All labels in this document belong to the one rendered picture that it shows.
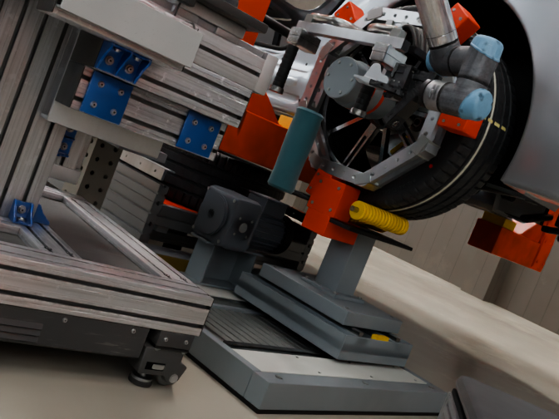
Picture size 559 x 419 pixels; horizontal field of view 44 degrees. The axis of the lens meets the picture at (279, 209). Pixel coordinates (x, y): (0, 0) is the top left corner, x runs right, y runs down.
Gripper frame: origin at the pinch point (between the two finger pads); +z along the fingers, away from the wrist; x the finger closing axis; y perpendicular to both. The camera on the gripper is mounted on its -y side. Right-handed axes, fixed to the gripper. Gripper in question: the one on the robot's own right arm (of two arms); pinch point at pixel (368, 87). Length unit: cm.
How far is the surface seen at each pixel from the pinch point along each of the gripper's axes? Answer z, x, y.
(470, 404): -79, 42, -50
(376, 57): 0.0, 1.5, 7.8
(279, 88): 32.0, 0.9, -7.0
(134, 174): 87, 1, -51
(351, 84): 11.8, -6.0, 0.8
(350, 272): 12, -39, -52
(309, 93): 41.5, -20.5, -2.7
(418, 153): -8.5, -20.4, -10.5
